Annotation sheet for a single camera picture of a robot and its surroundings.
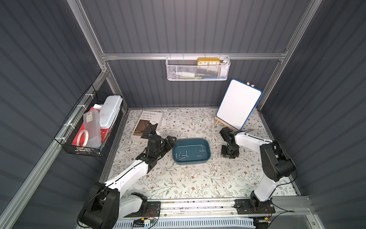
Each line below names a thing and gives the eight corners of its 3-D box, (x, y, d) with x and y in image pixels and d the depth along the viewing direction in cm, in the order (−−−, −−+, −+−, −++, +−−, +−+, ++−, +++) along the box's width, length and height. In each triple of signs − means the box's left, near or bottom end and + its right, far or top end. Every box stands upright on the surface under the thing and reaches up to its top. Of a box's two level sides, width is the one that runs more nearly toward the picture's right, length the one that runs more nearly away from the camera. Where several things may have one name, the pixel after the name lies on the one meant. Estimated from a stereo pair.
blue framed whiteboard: (214, 123, 113) (222, 87, 86) (223, 114, 119) (233, 78, 93) (237, 137, 104) (254, 103, 77) (245, 127, 111) (264, 91, 84)
